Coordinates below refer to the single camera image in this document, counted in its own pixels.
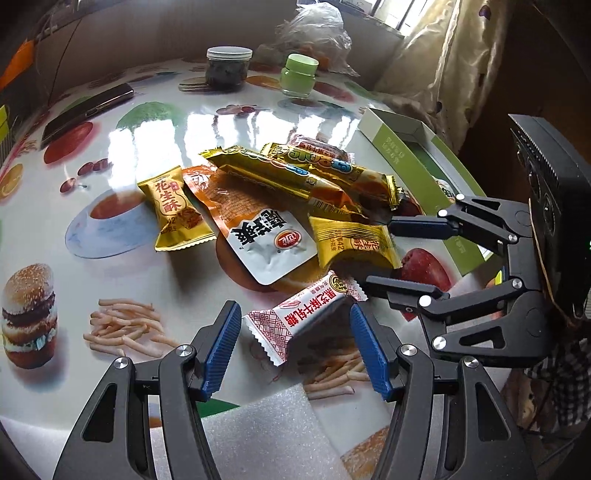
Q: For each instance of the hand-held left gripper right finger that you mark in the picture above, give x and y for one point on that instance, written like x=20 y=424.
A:
x=369 y=355

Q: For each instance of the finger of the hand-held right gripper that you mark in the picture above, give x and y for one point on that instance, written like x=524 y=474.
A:
x=397 y=290
x=415 y=227

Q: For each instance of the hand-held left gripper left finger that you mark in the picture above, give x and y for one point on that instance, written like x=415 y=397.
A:
x=221 y=350

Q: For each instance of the black and red candy packet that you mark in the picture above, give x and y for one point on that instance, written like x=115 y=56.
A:
x=408 y=205

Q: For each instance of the yellow peanut candy packet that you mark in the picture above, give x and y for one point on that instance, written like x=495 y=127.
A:
x=173 y=207
x=351 y=242

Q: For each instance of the white and red candy packet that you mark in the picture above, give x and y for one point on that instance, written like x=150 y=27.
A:
x=300 y=318

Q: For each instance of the long gold snack bar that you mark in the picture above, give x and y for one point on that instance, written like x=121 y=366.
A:
x=258 y=170
x=351 y=173

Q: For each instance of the green and white cardboard box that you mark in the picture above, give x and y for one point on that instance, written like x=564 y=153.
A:
x=397 y=138

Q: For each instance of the orange and white snack packet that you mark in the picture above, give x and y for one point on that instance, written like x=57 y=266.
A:
x=263 y=240

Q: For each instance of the white foam sheet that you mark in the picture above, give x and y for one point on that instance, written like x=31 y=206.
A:
x=268 y=438

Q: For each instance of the dark red candy packet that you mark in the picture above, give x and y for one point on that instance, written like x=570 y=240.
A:
x=318 y=146

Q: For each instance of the beige curtain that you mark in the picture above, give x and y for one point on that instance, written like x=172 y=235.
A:
x=461 y=69

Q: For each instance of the person's checked shirt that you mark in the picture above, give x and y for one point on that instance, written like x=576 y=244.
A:
x=558 y=383

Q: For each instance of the green jar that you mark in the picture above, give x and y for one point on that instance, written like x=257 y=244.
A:
x=300 y=76

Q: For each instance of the window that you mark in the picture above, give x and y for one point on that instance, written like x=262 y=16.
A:
x=401 y=14

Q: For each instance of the clear plastic bag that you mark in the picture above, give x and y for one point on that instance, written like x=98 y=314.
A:
x=314 y=37

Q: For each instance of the clear jar with black lid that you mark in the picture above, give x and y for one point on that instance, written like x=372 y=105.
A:
x=228 y=69

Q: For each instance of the black phone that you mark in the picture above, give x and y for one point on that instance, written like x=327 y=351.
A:
x=87 y=113

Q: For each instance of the yellow-green box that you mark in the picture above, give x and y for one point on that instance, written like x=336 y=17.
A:
x=2 y=119

